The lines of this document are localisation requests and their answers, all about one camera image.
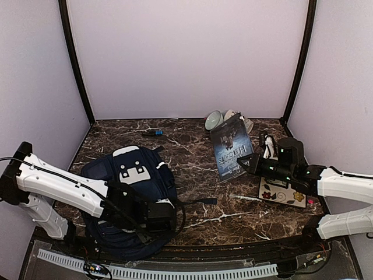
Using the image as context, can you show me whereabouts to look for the clear pen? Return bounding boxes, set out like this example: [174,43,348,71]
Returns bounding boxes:
[229,194,262,202]

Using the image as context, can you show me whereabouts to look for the navy blue student backpack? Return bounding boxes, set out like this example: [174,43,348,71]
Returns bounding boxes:
[80,145,218,260]

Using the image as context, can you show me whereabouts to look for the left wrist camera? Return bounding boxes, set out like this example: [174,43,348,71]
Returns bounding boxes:
[156,198,175,209]

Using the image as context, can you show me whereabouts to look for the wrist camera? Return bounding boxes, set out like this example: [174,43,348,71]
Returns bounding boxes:
[156,198,175,209]
[263,135,306,165]

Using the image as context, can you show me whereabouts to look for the tipped celadon bowl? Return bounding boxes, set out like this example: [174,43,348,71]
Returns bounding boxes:
[205,110,223,131]

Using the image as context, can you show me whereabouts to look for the blue black marker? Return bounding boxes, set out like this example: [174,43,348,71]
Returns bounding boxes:
[142,130,163,137]

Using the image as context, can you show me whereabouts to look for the grey slotted cable duct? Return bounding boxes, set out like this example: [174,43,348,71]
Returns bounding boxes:
[37,249,278,279]

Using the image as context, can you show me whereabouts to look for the black front rail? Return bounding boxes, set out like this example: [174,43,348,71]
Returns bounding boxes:
[52,236,332,263]

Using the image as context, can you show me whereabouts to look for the small green circuit board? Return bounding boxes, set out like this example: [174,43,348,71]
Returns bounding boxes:
[83,261,108,277]

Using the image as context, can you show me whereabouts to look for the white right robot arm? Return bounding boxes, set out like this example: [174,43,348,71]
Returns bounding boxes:
[237,137,372,253]

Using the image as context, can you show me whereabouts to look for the left black frame post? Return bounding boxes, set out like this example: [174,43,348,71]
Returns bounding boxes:
[58,0,96,126]

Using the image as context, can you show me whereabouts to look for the dark blue paperback book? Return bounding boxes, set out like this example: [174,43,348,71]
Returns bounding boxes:
[210,113,254,183]

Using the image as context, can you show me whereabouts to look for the right black frame post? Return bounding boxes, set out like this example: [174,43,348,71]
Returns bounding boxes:
[280,0,317,127]

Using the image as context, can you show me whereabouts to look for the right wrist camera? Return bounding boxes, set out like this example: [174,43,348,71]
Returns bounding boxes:
[263,135,306,165]

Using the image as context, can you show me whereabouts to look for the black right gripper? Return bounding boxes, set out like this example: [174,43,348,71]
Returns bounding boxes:
[237,152,295,183]

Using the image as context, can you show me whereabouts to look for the black frame post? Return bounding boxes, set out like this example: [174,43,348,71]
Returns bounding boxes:
[280,0,317,127]
[58,0,96,126]

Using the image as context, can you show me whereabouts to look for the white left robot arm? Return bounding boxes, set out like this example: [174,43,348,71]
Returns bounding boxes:
[1,142,178,254]

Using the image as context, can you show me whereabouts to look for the white floral mug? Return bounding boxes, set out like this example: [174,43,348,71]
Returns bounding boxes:
[223,110,254,134]

